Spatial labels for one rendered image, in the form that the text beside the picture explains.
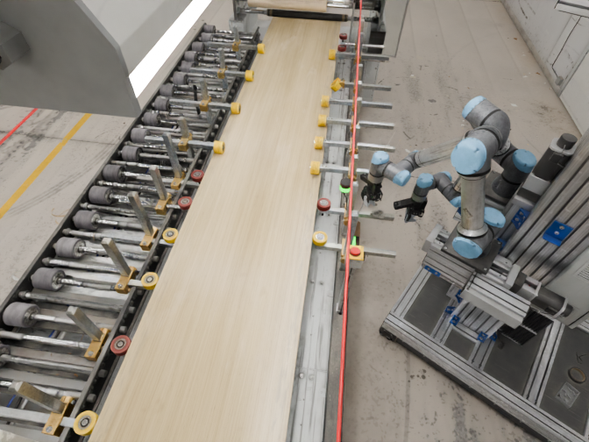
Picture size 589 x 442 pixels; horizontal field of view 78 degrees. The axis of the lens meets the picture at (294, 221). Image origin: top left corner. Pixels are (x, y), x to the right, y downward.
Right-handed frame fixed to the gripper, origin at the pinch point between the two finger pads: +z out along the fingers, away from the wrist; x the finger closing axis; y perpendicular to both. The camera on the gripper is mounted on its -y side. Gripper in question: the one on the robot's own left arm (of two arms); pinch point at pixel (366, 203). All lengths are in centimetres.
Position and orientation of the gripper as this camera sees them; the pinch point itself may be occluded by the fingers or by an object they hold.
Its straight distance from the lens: 199.1
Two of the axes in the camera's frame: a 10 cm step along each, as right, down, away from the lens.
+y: 2.1, 7.5, -6.2
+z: -0.2, 6.4, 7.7
